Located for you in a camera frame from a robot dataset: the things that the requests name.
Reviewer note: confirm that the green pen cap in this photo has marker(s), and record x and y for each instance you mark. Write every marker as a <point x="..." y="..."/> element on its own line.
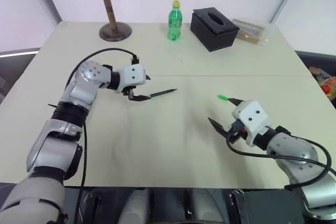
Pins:
<point x="223" y="98"/>

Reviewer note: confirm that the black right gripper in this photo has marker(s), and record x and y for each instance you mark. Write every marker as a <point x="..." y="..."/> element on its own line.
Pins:
<point x="238" y="130"/>

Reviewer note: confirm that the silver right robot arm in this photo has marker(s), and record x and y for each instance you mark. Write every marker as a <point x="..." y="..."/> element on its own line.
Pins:
<point x="296" y="150"/>

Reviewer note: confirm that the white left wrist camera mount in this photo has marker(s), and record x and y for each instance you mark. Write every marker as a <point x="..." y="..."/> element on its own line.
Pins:
<point x="132" y="74"/>

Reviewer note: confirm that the black flat panel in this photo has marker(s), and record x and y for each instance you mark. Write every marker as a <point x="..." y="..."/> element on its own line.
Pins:
<point x="265" y="205"/>

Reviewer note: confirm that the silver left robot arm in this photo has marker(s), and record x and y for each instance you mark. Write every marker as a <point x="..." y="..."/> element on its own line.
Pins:
<point x="76" y="93"/>

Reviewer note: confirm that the black tissue box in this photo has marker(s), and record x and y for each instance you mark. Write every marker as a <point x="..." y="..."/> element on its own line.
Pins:
<point x="220" y="37"/>

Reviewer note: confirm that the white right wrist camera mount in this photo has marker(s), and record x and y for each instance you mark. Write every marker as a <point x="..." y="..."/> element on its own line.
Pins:
<point x="250" y="115"/>

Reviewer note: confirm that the brown wooden hat stand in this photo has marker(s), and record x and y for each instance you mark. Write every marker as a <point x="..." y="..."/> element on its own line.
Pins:
<point x="109" y="6"/>

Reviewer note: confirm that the clear packet of wooden sticks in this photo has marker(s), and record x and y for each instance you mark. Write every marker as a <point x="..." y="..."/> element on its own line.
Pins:
<point x="249" y="33"/>

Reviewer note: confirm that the black pen with green band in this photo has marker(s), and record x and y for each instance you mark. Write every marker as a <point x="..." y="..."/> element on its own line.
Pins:
<point x="162" y="93"/>

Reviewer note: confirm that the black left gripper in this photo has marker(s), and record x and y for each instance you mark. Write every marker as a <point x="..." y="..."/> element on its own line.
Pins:
<point x="131" y="90"/>

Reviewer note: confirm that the dark bin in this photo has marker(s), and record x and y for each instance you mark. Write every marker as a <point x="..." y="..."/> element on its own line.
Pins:
<point x="312" y="60"/>

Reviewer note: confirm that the colourful plastic bag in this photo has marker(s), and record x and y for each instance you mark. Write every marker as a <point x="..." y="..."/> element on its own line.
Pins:
<point x="326" y="82"/>

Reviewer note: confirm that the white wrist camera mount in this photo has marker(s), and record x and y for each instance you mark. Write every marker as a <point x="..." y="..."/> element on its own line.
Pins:
<point x="132" y="74"/>
<point x="250" y="115"/>

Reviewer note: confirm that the green plastic bottle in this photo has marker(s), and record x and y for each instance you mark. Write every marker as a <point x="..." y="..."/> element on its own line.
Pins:
<point x="174" y="24"/>

